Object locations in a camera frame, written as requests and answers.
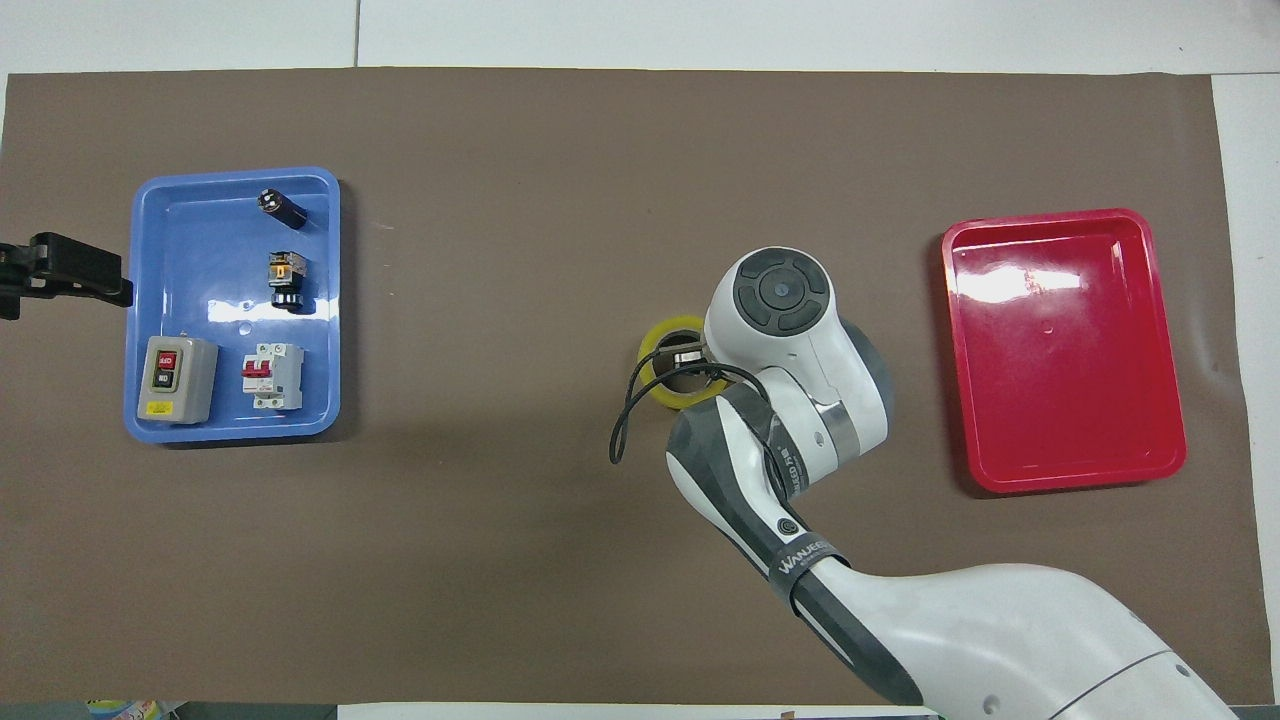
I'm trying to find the red plastic tray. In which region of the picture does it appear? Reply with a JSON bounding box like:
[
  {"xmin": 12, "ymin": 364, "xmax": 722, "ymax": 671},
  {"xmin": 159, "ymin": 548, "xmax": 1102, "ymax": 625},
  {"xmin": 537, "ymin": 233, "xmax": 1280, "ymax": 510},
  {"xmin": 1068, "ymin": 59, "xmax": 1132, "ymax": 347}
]
[{"xmin": 939, "ymin": 207, "xmax": 1189, "ymax": 496}]

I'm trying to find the black cylindrical push button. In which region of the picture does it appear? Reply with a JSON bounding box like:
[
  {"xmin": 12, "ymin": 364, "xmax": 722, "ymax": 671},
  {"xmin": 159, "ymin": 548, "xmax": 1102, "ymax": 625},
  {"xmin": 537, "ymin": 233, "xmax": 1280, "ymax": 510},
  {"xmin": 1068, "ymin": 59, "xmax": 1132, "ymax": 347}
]
[{"xmin": 257, "ymin": 188, "xmax": 310, "ymax": 230}]

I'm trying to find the yellow tape roll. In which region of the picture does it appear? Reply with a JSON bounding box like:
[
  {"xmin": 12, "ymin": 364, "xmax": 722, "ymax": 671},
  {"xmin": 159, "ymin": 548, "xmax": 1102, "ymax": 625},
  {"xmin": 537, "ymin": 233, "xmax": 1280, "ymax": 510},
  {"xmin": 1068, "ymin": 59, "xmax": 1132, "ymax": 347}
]
[{"xmin": 639, "ymin": 315, "xmax": 737, "ymax": 412}]

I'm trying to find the black cable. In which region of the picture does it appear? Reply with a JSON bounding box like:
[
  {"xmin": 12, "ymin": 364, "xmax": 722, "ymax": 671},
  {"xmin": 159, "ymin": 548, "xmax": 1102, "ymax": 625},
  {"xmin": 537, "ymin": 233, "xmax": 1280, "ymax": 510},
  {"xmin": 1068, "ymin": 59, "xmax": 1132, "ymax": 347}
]
[{"xmin": 608, "ymin": 342, "xmax": 797, "ymax": 503}]

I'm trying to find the white circuit breaker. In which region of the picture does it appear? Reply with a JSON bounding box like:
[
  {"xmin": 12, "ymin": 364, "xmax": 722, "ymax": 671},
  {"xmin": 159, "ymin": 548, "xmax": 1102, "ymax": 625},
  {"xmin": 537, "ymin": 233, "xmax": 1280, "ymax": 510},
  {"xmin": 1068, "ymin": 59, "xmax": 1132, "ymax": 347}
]
[{"xmin": 240, "ymin": 342, "xmax": 305, "ymax": 412}]

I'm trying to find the grey switch box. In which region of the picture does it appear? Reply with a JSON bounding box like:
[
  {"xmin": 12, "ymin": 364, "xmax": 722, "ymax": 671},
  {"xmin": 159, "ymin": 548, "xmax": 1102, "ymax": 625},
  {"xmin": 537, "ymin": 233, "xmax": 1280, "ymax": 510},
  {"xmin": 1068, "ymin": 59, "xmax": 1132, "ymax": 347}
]
[{"xmin": 137, "ymin": 334, "xmax": 220, "ymax": 426}]

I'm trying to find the blue plastic tray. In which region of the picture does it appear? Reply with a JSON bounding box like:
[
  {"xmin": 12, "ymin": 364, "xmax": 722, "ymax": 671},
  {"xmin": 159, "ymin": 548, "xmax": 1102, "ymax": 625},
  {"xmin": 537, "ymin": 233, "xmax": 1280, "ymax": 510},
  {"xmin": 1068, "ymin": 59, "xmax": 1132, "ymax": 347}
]
[{"xmin": 123, "ymin": 166, "xmax": 343, "ymax": 445}]

